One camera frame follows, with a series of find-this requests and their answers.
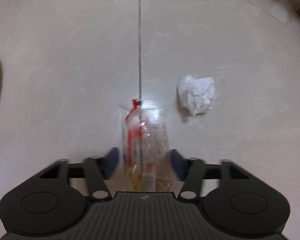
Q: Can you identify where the red yellow snack wrapper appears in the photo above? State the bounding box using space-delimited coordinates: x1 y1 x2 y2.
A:
121 99 172 192

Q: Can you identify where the white paper ball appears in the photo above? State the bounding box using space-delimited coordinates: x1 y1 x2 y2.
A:
177 75 216 116

